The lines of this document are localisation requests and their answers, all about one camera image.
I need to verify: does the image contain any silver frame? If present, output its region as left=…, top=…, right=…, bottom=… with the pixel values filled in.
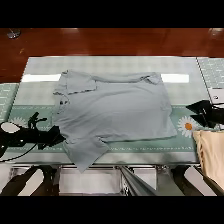
left=0, top=162, right=224, bottom=197

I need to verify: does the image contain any grey-blue polo shirt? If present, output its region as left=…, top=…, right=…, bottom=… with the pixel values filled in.
left=52, top=69, right=178, bottom=174

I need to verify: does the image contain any beige garment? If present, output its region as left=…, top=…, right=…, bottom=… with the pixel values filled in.
left=192, top=129, right=224, bottom=192

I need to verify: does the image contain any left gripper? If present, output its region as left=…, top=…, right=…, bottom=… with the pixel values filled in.
left=36, top=125, right=66, bottom=150

